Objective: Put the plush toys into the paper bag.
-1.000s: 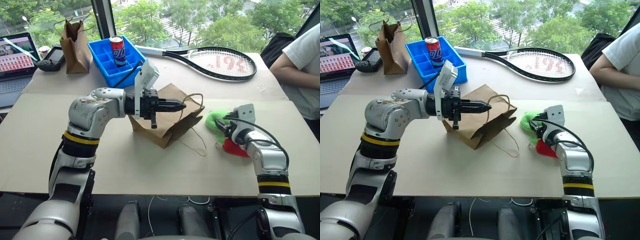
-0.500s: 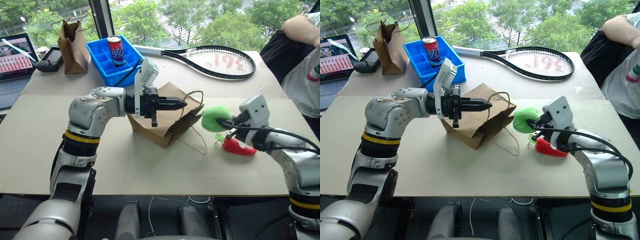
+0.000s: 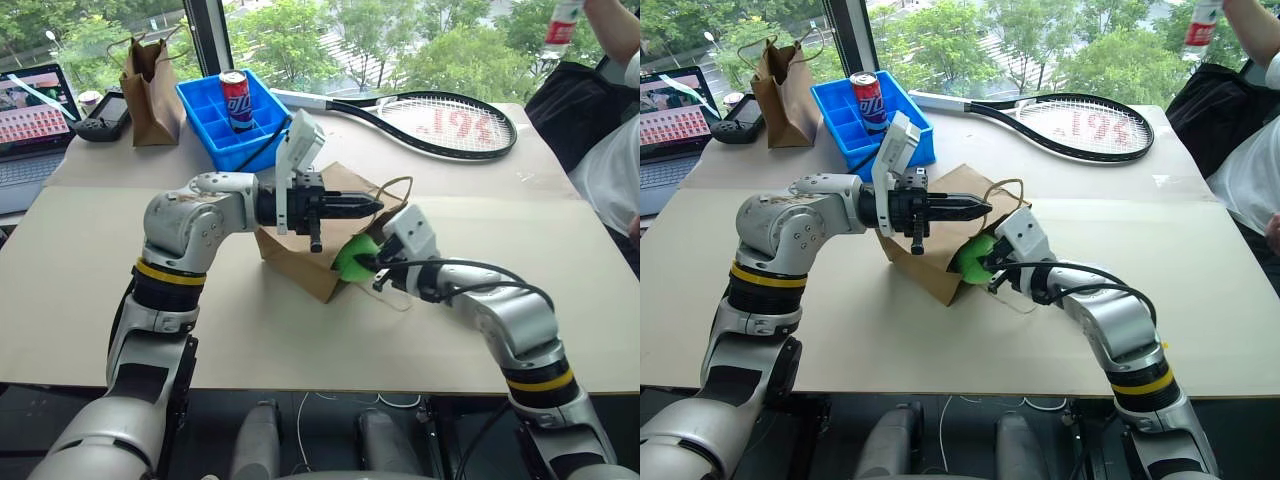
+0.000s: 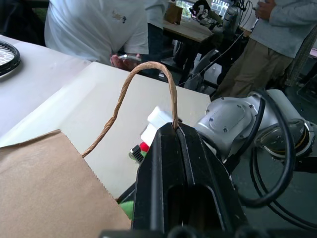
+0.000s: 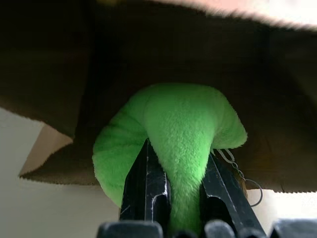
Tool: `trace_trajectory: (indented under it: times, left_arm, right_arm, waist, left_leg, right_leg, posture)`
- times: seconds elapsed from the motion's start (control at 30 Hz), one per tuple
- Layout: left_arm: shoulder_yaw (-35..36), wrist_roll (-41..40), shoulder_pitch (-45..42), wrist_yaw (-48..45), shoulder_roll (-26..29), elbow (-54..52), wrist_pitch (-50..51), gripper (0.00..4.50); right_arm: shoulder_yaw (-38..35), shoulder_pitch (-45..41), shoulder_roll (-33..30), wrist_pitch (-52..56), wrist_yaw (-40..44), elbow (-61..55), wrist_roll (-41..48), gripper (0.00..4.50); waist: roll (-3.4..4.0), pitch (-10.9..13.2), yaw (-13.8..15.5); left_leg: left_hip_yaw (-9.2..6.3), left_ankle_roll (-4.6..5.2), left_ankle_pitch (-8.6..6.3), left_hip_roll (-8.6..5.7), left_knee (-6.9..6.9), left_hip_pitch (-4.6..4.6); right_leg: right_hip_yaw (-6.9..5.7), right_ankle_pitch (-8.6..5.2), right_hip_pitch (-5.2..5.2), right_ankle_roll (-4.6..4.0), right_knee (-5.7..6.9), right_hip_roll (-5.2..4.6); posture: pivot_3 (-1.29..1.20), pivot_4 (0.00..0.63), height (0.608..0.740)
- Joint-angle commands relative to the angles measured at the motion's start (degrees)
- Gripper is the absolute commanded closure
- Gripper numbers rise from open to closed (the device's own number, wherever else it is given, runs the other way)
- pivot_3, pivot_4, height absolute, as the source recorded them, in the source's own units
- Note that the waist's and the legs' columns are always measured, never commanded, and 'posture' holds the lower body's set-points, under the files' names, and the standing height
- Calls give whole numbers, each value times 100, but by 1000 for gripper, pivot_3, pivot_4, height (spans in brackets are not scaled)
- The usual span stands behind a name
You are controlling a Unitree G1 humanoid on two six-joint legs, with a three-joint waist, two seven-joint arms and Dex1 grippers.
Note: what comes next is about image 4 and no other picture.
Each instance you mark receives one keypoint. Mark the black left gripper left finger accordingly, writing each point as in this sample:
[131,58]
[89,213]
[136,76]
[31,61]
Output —
[153,173]

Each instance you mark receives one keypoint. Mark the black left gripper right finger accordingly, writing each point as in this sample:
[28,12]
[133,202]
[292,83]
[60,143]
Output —
[210,168]

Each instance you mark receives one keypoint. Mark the silver smartphone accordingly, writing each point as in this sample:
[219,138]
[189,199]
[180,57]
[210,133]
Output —
[130,57]

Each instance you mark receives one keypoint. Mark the bright green plush toy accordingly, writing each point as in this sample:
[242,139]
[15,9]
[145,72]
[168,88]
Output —
[126,208]

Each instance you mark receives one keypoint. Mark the small brown background paper bag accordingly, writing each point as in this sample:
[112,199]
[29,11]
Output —
[174,13]

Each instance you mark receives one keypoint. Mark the bystander hand holding phone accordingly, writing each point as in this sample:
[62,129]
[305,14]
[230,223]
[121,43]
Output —
[125,64]

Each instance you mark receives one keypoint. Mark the red capped small item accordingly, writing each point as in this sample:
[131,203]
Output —
[144,147]

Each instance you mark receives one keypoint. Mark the person in grey shirt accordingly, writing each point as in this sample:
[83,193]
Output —
[272,49]

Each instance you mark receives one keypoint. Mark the wooden background table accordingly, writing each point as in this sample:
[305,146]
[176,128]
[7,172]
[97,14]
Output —
[188,31]

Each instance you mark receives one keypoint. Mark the silver background robot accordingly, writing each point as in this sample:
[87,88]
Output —
[231,18]

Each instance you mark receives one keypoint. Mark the person in white t-shirt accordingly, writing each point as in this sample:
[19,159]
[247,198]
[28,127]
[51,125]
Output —
[94,27]

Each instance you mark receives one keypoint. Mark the black racket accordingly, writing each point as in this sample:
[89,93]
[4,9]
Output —
[15,53]

